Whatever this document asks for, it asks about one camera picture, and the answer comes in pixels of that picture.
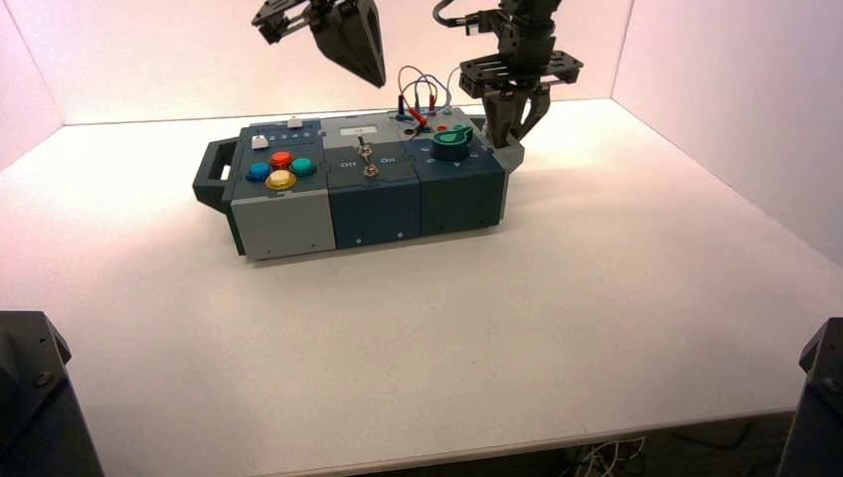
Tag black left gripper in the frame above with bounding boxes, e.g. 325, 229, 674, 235
252, 0, 388, 88

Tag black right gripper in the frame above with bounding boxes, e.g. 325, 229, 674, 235
458, 16, 585, 148

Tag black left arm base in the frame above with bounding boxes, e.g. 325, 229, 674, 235
0, 310, 105, 477

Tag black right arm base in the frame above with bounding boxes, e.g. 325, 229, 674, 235
777, 318, 843, 477

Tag green rotary knob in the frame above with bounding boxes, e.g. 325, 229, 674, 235
430, 124, 474, 163

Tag grey and teal control box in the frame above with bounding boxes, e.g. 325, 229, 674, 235
192, 108, 526, 261

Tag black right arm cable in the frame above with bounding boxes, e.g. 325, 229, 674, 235
432, 0, 477, 29

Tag blue jumper wire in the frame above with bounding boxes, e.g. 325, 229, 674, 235
402, 74, 452, 114

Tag red jumper wire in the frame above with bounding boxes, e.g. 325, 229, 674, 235
398, 65, 437, 127

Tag white cable under table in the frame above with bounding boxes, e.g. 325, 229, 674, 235
573, 438, 648, 477

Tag black cable under table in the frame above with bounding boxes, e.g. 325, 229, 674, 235
674, 424, 759, 453

